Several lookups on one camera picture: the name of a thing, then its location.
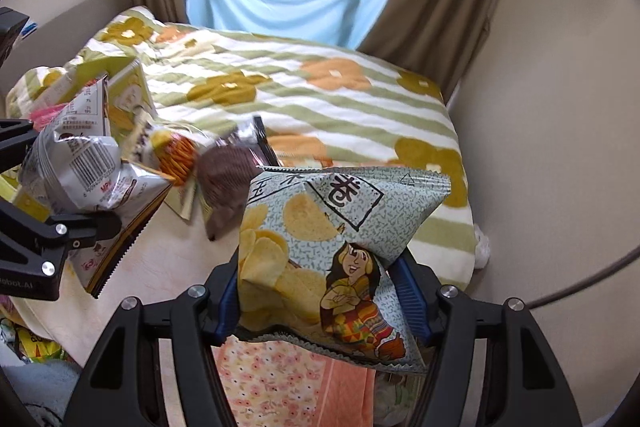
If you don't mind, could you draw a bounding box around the silver barcode snack packet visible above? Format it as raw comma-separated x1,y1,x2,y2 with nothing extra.
17,74,176,299

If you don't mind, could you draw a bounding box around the yellow green plastic bag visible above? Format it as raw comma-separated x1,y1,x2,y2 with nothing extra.
12,327,66,363

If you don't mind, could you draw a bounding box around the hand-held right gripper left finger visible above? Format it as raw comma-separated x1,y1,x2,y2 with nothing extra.
62,254,242,427

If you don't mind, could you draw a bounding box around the grey bed headboard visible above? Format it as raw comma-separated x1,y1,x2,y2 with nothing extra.
20,0,136,72

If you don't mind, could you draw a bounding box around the curved black rod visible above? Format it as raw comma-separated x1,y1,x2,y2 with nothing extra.
525,246,640,310

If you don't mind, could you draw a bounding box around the white black fries snack packet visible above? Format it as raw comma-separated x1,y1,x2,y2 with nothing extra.
122,109,216,188

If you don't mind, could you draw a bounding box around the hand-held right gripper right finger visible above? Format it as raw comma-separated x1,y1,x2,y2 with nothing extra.
392,252,583,427

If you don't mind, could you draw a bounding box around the striped floral quilt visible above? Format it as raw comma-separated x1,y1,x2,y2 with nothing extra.
5,6,476,293

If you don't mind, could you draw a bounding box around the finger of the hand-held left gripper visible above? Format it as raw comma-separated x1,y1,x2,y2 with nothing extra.
0,119,41,172
0,199,123,254

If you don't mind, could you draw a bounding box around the green yellow cardboard box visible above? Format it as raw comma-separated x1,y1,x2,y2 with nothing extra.
0,57,213,228

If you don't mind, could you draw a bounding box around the pink floral cloth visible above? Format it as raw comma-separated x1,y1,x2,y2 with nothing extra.
212,337,378,427

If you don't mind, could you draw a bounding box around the pale blue chip packet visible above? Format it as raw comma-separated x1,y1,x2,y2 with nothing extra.
235,166,452,375

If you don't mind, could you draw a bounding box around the dark brown snack packet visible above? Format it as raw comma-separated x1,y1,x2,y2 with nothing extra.
195,116,276,242

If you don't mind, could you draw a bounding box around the grey fluffy rug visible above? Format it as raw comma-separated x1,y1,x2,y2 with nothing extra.
0,357,83,427

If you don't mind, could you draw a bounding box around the white crumpled tissue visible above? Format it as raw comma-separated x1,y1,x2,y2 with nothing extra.
470,224,493,270

